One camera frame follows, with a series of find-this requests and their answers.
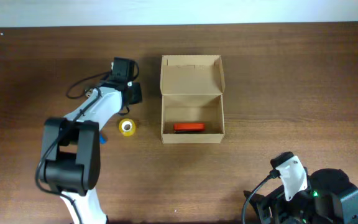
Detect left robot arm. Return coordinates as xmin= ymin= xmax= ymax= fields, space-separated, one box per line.
xmin=34 ymin=57 xmax=142 ymax=223

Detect brown cardboard box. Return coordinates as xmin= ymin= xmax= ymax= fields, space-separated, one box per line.
xmin=160 ymin=55 xmax=226 ymax=144

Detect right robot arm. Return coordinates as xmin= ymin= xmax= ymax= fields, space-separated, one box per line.
xmin=241 ymin=169 xmax=358 ymax=224

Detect yellow correction tape dispenser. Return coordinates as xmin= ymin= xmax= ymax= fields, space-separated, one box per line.
xmin=85 ymin=88 xmax=93 ymax=98

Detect orange stapler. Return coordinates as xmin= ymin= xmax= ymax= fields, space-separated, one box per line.
xmin=173 ymin=123 xmax=205 ymax=133

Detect yellow tape roll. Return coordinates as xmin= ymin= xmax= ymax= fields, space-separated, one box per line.
xmin=118 ymin=118 xmax=136 ymax=137

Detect right black cable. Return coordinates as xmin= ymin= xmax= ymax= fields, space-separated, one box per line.
xmin=241 ymin=169 xmax=281 ymax=224

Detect white blue marker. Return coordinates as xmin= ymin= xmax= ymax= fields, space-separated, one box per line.
xmin=99 ymin=132 xmax=106 ymax=144

